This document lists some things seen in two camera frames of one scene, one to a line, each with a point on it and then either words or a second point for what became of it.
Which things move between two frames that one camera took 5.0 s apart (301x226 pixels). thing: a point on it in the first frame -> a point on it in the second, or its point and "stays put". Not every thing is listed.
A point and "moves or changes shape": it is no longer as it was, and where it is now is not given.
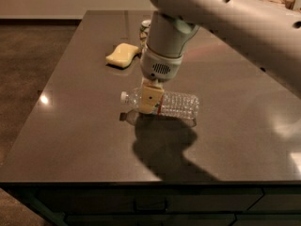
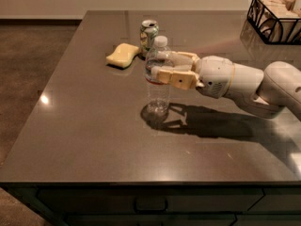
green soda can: x=144 y=32 stays put
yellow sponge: x=122 y=56 stays put
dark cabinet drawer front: x=150 y=200 stays put
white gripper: x=159 y=66 -> x=214 y=74
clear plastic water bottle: x=173 y=104 moves or changes shape
